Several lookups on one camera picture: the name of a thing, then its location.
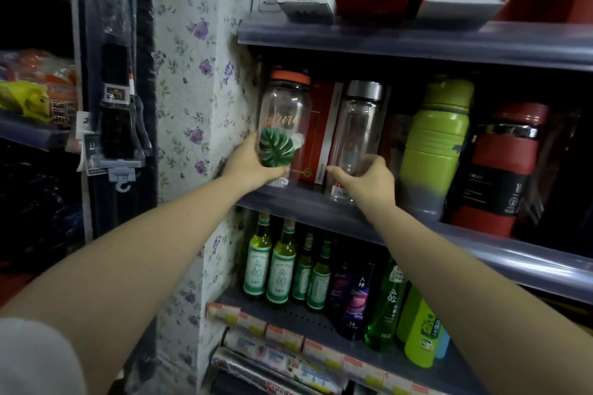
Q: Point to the red thermos bottle black sleeve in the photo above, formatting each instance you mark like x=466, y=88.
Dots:
x=498, y=168

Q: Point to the orange snack packet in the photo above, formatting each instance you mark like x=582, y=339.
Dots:
x=41, y=66

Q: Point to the person's left hand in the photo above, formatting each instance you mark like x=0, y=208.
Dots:
x=245, y=165

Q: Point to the person's right hand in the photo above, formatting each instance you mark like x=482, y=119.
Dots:
x=370, y=188

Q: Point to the red and white box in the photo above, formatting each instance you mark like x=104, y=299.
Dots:
x=322, y=131

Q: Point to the lime green opaque bottle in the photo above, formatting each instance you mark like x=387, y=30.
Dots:
x=420, y=334

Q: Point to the white printed wrap roll pack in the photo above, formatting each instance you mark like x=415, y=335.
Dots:
x=278, y=357

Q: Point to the grey metal shelf rack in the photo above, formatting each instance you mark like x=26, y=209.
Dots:
x=417, y=40

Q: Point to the person's right thumb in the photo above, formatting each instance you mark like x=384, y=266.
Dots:
x=339, y=173

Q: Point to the grey plastic hanger hook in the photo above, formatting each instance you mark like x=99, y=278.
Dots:
x=121, y=173

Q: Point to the grey side shelf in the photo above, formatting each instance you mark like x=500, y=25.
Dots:
x=32, y=131

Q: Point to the white sleeve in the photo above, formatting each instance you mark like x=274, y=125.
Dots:
x=37, y=357

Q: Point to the person's left forearm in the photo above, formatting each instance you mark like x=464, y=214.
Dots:
x=139, y=260

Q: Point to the clear plastic wrapped item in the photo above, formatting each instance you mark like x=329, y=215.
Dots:
x=553, y=163

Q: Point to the clear bottle with orange lid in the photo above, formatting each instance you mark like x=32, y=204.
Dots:
x=285, y=107

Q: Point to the green glass bottle white label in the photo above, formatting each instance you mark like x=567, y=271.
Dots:
x=302, y=274
x=280, y=274
x=257, y=265
x=319, y=283

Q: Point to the light blue bottle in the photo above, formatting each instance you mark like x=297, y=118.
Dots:
x=443, y=343

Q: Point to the silver foil roll pack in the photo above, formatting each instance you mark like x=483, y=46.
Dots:
x=250, y=369

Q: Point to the row of shelf price labels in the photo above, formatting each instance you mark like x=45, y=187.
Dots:
x=282, y=338

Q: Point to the person's right forearm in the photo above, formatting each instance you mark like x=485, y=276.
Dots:
x=463, y=306

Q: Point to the clear bottle with silver lid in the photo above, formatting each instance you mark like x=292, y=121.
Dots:
x=359, y=126

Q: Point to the dark purple bottle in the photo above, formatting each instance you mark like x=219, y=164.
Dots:
x=356, y=306
x=339, y=288

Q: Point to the lime green thermos bottle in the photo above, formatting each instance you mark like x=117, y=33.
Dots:
x=435, y=144

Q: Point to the hanging black packaged goods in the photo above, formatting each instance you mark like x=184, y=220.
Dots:
x=116, y=98

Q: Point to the person's left thumb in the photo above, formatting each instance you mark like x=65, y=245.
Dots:
x=277, y=172

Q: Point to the clear green plastic bottle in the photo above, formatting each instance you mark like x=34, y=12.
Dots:
x=382, y=316

